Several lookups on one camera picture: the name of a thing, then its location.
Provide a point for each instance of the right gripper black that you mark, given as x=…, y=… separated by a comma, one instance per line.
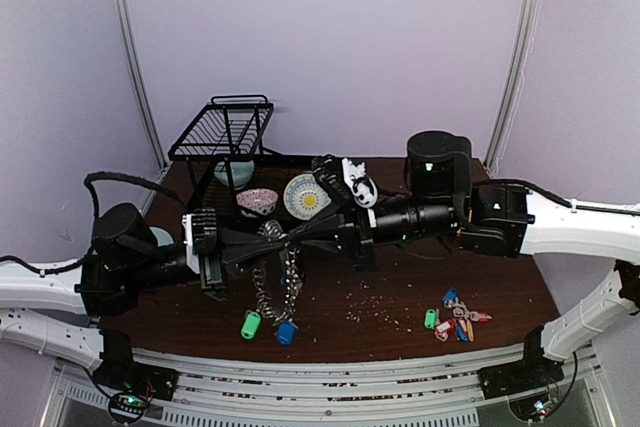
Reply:
x=351, y=235

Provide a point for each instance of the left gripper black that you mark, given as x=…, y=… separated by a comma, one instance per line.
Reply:
x=218, y=247

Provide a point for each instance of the black keyring disc with rings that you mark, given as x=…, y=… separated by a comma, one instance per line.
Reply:
x=278, y=280

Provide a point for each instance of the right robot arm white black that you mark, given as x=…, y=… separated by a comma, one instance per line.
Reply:
x=493, y=217

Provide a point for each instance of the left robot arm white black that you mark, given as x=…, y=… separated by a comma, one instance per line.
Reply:
x=124, y=262

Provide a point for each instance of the blue yellow patterned plate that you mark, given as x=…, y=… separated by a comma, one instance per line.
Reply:
x=303, y=197

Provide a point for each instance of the pink patterned bowl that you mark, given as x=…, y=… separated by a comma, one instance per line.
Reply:
x=257, y=202

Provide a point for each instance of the green key tag on disc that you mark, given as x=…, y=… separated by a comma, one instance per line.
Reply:
x=251, y=325

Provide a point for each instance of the light teal plate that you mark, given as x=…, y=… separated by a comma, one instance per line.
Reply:
x=163, y=237

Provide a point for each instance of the teal ceramic bowl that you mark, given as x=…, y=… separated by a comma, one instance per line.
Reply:
x=240, y=173

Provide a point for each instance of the blue key tag on disc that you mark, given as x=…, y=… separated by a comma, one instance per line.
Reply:
x=286, y=333

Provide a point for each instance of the green key tag in pile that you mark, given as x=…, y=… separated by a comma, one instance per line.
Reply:
x=431, y=319

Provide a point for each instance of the blue key tag in pile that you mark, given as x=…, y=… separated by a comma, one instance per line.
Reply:
x=450, y=296

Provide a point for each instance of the red key tag in pile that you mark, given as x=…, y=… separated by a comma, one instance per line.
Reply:
x=443, y=329

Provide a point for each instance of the yellow key tag in pile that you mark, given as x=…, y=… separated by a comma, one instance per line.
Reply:
x=469, y=330

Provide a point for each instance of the red headed silver key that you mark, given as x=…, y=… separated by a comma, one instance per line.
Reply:
x=481, y=317

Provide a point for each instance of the left circuit board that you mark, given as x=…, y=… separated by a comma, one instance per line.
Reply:
x=124, y=407

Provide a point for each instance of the circuit board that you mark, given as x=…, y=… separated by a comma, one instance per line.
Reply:
x=533, y=408
x=124, y=407

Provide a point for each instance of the right circuit board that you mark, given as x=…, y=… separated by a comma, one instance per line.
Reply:
x=533, y=408

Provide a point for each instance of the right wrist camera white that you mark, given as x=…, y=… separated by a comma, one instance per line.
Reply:
x=352, y=192

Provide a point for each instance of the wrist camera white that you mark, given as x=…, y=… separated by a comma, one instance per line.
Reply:
x=191, y=257
x=352, y=192

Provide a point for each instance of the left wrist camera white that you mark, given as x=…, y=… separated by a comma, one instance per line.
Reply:
x=191, y=257

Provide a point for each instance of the black wire dish rack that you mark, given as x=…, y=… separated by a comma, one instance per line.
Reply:
x=224, y=152

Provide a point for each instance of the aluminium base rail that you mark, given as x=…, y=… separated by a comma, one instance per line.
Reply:
x=435, y=391

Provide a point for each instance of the right aluminium frame post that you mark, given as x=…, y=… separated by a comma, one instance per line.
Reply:
x=509, y=102

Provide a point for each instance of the aluminium frame post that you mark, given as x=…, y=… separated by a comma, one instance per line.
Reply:
x=509, y=102
x=137, y=82

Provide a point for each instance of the left aluminium frame post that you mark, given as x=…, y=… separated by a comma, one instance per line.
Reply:
x=137, y=82

